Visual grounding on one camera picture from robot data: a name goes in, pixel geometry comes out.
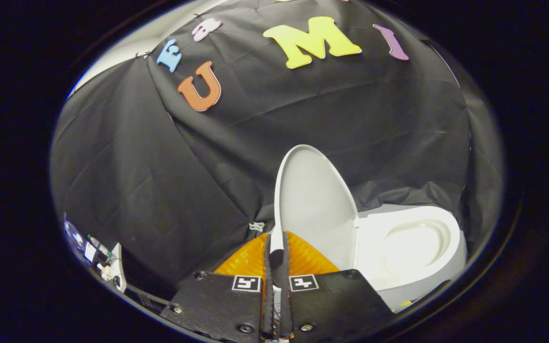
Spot white toilet bowl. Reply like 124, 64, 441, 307
355, 205, 468, 311

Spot black backdrop cloth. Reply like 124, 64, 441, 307
50, 0, 505, 297

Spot cluttered shelf items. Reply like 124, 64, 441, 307
63, 213, 114, 268

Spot white toilet lid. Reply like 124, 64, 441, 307
270, 144, 360, 273

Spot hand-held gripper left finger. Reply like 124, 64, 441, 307
160, 232, 275, 341

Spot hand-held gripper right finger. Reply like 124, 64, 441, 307
279, 231, 395, 342

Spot black lid pull tab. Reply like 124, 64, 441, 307
268, 247, 286, 289

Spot white upright panel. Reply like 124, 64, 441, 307
111, 242, 128, 293

